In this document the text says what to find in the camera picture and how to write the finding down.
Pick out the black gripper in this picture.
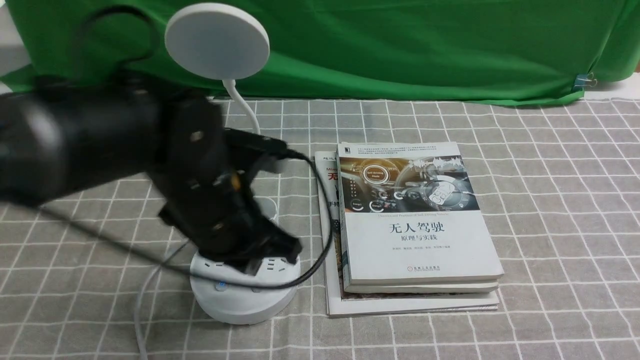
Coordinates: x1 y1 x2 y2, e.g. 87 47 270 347
150 96 302 275

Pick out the white desk lamp with socket base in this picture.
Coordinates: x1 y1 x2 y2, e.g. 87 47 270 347
164 2 301 325

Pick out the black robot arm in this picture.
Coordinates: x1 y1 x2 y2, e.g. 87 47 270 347
1 79 302 271

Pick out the magazine under the books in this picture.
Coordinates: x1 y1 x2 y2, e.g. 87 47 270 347
314 151 499 317

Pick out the white self-driving textbook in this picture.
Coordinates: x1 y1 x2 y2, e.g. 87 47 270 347
336 142 505 286

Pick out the green backdrop cloth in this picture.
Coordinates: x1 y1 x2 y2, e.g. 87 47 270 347
1 0 640 106

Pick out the grey checked tablecloth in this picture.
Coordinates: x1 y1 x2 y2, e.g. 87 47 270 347
0 99 640 360

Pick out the blue binder clip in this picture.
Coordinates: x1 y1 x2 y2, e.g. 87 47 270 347
572 72 598 92

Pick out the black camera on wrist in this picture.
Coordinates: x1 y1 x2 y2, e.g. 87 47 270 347
224 128 289 178

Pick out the white lamp power cable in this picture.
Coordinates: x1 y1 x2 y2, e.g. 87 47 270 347
134 239 192 360

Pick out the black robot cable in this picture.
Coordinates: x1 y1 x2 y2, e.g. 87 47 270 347
0 5 335 289

